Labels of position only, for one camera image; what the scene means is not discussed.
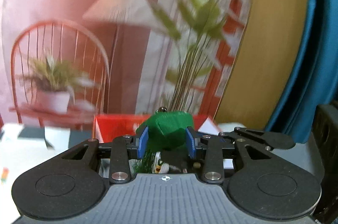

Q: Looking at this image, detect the green knitted pyramid sachet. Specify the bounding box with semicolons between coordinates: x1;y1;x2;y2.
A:
133;110;194;174

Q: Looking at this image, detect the printed living room backdrop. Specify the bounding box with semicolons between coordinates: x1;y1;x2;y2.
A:
1;0;251;128

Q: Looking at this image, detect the white rolled cloth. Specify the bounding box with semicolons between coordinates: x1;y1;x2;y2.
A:
153;151;182;174

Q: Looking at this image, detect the red strawberry cardboard box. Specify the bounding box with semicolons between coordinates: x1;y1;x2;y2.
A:
93;114;225;169

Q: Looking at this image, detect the teal curtain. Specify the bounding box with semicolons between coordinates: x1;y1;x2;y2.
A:
265;0;337;143

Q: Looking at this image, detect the yellow wooden panel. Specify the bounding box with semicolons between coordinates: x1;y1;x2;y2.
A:
215;0;307;129

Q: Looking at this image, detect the bear pattern tablecloth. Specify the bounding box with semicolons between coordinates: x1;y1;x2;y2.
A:
0;122;112;224

